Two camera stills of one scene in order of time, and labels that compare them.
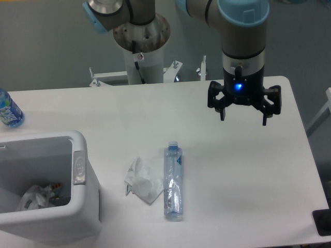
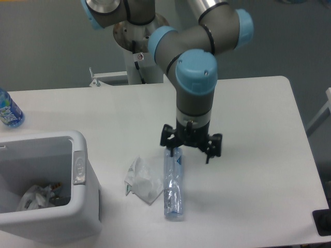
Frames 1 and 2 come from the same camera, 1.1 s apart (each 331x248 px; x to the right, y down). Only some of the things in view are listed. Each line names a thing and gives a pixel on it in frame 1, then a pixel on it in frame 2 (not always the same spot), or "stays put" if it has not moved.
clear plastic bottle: [173, 182] stays put
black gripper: [245, 90] → [191, 136]
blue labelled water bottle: [11, 114] stays put
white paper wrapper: [141, 181] stays put
